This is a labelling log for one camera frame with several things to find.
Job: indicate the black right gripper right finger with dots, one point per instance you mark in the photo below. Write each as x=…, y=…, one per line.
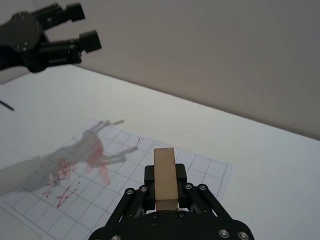
x=181, y=185

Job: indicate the tan wooden block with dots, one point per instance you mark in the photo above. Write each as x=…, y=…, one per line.
x=165, y=175

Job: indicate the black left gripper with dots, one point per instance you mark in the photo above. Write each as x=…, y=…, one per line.
x=22, y=35

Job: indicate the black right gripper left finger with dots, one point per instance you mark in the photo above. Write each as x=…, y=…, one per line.
x=149, y=187

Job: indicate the white table cloth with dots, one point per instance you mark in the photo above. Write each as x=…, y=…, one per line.
x=200, y=135

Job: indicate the grid paper with red marks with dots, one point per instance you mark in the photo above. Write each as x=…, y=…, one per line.
x=125, y=160

